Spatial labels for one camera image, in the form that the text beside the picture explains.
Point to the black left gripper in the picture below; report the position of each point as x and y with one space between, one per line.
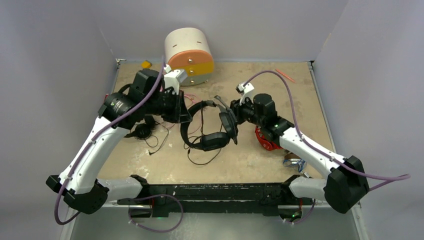
179 113

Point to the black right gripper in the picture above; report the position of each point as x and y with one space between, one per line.
236 109

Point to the red black headphones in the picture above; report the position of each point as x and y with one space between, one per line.
266 144

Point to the brown leather silver headphones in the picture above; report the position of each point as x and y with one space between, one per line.
292 155

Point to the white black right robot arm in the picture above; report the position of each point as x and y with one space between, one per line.
342 183

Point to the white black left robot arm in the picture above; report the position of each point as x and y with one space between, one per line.
152 93

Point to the pink headphones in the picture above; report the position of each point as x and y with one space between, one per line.
192 99

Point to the orange pencil stick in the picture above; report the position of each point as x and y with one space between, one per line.
285 75

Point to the small yellow block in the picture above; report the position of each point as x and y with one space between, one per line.
146 64

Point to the cream orange yellow drawer box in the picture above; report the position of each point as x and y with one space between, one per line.
187 49

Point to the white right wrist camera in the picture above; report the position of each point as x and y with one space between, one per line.
246 90

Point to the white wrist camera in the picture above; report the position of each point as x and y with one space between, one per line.
173 79
246 90

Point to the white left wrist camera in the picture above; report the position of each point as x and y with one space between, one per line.
173 79

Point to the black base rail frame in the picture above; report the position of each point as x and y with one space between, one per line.
270 199

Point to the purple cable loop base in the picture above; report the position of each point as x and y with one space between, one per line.
157 212

